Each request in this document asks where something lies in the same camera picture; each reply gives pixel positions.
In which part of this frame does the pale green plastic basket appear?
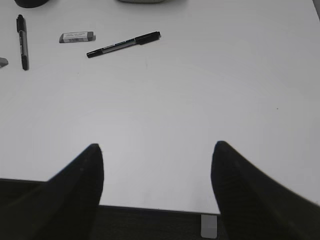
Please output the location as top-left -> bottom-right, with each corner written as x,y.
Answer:
119,0 -> 165,4

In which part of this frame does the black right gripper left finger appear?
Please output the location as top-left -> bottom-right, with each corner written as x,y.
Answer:
0,143 -> 104,240

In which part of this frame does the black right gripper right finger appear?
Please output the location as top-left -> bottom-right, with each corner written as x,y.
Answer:
210,141 -> 320,240

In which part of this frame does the black mesh pen holder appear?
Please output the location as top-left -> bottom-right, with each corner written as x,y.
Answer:
14,0 -> 49,9

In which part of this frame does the grey white eraser right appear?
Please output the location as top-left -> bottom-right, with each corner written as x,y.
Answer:
59,31 -> 96,44

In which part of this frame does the black marker pen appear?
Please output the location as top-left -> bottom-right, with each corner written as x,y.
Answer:
86,31 -> 161,58
16,14 -> 29,71

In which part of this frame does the grey white eraser middle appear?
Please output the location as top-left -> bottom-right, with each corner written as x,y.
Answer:
0,57 -> 9,68

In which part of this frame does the grey white eraser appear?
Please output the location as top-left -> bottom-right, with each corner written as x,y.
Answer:
59,31 -> 96,44
0,57 -> 9,68

